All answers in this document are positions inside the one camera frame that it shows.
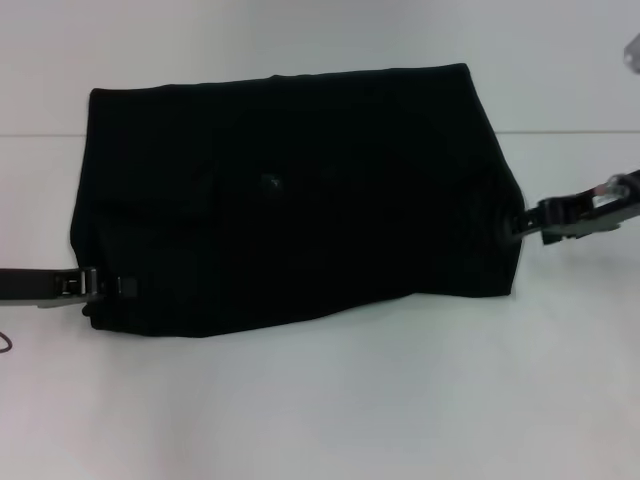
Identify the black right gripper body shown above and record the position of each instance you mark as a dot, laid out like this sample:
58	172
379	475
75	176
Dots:
585	215

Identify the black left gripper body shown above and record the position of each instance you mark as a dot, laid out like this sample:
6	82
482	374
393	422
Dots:
45	287

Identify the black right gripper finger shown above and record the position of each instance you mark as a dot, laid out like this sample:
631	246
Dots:
517	222

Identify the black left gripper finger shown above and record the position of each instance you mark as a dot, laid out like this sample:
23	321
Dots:
127	287
90	309

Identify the black shirt with FREE print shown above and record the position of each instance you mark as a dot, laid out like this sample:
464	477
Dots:
300	200

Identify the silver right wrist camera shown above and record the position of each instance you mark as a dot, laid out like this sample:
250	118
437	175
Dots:
632	57

